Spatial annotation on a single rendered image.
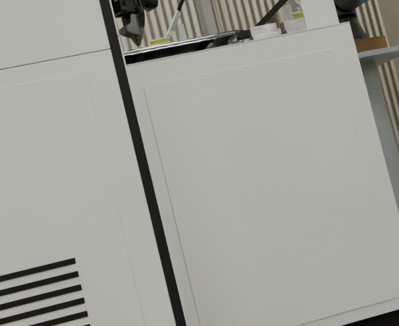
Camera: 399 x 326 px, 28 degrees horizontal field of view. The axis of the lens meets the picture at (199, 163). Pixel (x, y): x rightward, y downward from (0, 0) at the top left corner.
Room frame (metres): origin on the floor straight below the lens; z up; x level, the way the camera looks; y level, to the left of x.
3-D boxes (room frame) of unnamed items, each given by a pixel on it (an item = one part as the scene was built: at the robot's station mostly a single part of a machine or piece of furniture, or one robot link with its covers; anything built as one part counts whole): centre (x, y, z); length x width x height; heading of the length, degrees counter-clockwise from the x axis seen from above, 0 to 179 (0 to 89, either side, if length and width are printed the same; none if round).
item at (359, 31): (2.79, -0.59, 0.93); 0.15 x 0.15 x 0.10
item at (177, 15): (2.63, -0.03, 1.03); 0.06 x 0.04 x 0.13; 103
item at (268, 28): (2.29, -0.26, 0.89); 0.08 x 0.03 x 0.03; 103
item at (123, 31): (2.38, 0.12, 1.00); 0.06 x 0.03 x 0.09; 134
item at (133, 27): (2.36, 0.09, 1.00); 0.06 x 0.03 x 0.09; 134
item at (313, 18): (2.39, -0.34, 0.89); 0.55 x 0.09 x 0.14; 13
